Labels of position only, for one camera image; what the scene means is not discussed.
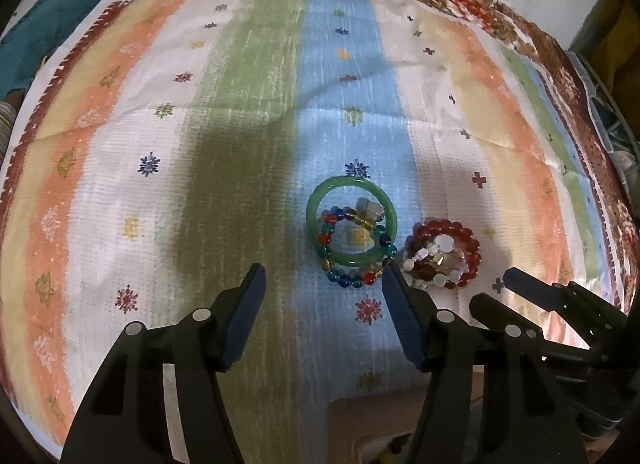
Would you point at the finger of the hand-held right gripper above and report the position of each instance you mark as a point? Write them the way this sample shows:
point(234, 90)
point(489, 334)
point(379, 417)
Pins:
point(530, 286)
point(492, 309)

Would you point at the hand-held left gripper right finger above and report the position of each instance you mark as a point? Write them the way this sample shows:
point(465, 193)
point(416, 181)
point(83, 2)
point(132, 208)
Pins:
point(402, 309)

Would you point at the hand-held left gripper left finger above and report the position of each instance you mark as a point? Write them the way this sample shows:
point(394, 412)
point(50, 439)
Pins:
point(245, 309)

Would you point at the tan jewelry box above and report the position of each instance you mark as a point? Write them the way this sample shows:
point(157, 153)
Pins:
point(370, 419)

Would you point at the green jade bangle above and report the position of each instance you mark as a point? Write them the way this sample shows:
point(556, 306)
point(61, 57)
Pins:
point(320, 194)

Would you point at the small silver and amber trinket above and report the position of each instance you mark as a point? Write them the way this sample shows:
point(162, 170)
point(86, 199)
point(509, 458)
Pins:
point(367, 211)

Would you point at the striped pastel cloth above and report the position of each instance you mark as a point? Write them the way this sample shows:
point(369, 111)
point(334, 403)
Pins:
point(200, 143)

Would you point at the grey blue patterned cloth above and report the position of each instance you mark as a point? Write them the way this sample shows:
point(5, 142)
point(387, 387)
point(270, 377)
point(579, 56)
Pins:
point(602, 108)

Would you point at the yellow cloth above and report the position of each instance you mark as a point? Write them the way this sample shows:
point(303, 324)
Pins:
point(617, 43)

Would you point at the teal cloth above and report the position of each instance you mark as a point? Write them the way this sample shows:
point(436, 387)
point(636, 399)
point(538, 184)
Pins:
point(60, 18)

